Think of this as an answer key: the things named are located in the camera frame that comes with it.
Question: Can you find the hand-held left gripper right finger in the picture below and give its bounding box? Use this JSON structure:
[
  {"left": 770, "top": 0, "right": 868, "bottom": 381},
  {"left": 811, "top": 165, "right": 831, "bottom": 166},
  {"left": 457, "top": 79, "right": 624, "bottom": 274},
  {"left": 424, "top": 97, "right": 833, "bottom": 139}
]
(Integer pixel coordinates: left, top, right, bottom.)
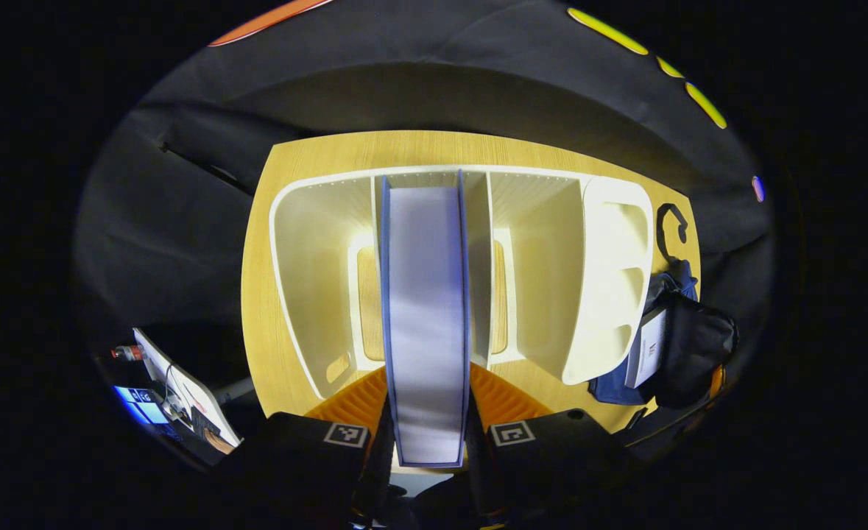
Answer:
[{"left": 467, "top": 361, "right": 627, "bottom": 517}]

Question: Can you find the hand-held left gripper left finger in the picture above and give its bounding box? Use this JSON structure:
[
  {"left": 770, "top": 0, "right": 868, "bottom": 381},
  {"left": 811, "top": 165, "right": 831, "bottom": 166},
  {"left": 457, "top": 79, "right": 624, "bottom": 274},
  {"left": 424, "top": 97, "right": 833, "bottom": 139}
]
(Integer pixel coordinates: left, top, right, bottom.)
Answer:
[{"left": 226, "top": 364, "right": 394, "bottom": 517}]

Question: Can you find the white cover book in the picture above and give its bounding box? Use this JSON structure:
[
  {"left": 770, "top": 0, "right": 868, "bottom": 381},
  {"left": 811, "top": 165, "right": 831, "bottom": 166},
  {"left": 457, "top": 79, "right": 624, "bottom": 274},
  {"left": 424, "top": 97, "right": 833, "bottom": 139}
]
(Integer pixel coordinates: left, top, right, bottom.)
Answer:
[{"left": 623, "top": 307, "right": 669, "bottom": 390}]

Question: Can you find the navy blue schoolbag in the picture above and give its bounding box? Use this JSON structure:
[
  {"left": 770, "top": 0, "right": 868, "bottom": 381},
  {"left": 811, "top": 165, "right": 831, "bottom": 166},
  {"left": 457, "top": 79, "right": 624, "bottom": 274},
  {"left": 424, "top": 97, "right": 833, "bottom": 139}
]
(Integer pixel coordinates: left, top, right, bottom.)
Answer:
[{"left": 588, "top": 202, "right": 741, "bottom": 410}]

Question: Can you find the white plastic bookshelf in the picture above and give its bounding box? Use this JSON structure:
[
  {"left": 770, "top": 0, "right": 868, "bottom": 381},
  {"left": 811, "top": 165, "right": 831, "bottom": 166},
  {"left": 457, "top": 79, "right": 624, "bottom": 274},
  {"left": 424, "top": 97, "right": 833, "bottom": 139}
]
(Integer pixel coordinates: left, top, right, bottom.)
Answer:
[{"left": 267, "top": 165, "right": 656, "bottom": 402}]

